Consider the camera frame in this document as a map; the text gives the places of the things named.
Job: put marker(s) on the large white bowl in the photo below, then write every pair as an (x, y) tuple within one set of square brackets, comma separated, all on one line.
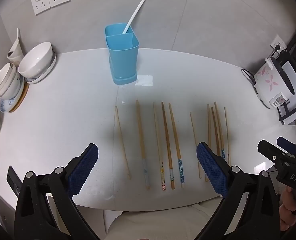
[(35, 60)]

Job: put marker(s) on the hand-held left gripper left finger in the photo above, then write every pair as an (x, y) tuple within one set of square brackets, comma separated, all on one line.
[(84, 170)]

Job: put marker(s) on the white rice cooker pink flowers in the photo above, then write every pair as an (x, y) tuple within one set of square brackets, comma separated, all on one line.
[(269, 82)]

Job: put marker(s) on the white plastic chopstick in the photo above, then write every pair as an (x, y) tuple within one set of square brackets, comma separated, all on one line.
[(135, 12)]

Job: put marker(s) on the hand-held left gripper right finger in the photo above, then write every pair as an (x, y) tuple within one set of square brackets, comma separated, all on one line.
[(211, 170)]

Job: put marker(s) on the white ribbed plate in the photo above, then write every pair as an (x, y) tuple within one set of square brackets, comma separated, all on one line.
[(49, 68)]

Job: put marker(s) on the white wall socket with plug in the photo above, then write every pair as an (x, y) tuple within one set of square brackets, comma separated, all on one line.
[(277, 40)]

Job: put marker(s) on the thin plain wooden chopstick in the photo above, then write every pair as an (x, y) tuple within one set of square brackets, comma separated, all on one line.
[(123, 142), (192, 130)]

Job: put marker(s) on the black handheld device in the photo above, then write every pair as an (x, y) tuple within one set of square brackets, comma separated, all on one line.
[(13, 180)]

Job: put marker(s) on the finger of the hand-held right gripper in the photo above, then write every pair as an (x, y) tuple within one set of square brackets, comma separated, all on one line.
[(287, 145), (269, 151)]

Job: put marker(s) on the white folded paper cup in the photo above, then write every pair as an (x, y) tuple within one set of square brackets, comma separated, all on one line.
[(15, 51)]

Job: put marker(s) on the wooden chopstick blue dotted band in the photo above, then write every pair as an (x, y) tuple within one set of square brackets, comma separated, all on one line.
[(219, 130), (175, 140)]

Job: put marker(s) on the person's right hand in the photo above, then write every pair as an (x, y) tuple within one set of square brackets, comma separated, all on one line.
[(287, 210)]

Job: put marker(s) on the round wooden coaster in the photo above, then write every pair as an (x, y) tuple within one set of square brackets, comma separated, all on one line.
[(21, 100)]

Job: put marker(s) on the blue patterned white plate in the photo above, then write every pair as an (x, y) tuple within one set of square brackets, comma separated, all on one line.
[(9, 103)]

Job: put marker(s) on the blue plastic utensil holder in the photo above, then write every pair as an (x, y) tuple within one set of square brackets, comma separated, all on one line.
[(123, 60)]

